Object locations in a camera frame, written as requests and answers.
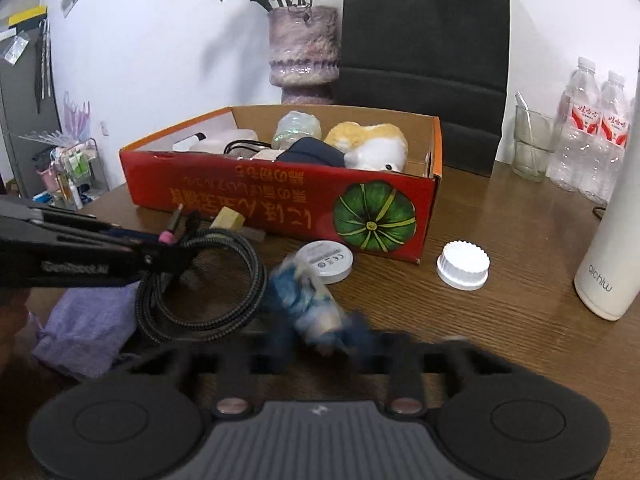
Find iridescent translucent pouch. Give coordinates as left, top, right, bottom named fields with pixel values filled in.
left=272, top=110, right=322, bottom=151

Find clear drinking glass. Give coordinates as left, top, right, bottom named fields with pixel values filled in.
left=512, top=91, right=557, bottom=184

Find purple linen drawstring pouch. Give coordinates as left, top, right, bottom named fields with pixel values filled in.
left=32, top=282, right=144, bottom=381

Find metal wire rack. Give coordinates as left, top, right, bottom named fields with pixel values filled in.
left=19, top=132, right=109, bottom=211

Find black braided usb cable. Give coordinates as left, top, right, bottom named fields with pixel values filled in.
left=135, top=202, right=266, bottom=344

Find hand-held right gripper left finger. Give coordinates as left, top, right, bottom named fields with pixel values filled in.
left=125, top=304, right=299, bottom=419

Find red cardboard box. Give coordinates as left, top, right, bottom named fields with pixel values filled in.
left=119, top=105, right=444, bottom=266

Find purple ceramic vase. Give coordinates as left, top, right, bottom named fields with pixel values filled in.
left=267, top=5, right=342, bottom=106

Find black chair back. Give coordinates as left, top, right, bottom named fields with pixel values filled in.
left=332, top=0, right=511, bottom=179

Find white ribbed bottle cap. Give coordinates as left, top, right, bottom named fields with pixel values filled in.
left=435, top=241, right=491, bottom=291

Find translucent cotton swab box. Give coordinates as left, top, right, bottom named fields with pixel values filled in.
left=172, top=129, right=260, bottom=154

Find white round disc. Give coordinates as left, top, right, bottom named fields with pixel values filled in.
left=294, top=240, right=355, bottom=285

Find purple plastic hangers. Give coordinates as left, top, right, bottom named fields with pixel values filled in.
left=62, top=91, right=92, bottom=140

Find clear water bottle red label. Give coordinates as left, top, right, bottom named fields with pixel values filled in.
left=580, top=71, right=631, bottom=205
left=547, top=57, right=602, bottom=192

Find white thermos bottle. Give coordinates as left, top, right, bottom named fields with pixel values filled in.
left=573, top=57, right=640, bottom=322

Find blue white small figurine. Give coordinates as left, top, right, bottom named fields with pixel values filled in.
left=272, top=255, right=352, bottom=352

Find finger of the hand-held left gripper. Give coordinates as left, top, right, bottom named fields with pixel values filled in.
left=134, top=246, right=197, bottom=277
left=39, top=209, right=175, bottom=250

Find yellow white plush toy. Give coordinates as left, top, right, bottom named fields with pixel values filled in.
left=323, top=120, right=409, bottom=174

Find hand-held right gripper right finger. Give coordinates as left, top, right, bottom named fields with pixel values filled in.
left=347, top=315, right=513, bottom=415

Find grey metal cabinet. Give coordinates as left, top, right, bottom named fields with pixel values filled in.
left=0, top=5, right=64, bottom=197

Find wooden desktop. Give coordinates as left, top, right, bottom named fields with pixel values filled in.
left=0, top=161, right=640, bottom=480

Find dark blue zipper case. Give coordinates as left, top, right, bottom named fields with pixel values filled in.
left=275, top=136, right=349, bottom=167

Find small yellowish block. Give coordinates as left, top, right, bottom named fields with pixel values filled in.
left=210, top=206, right=246, bottom=234

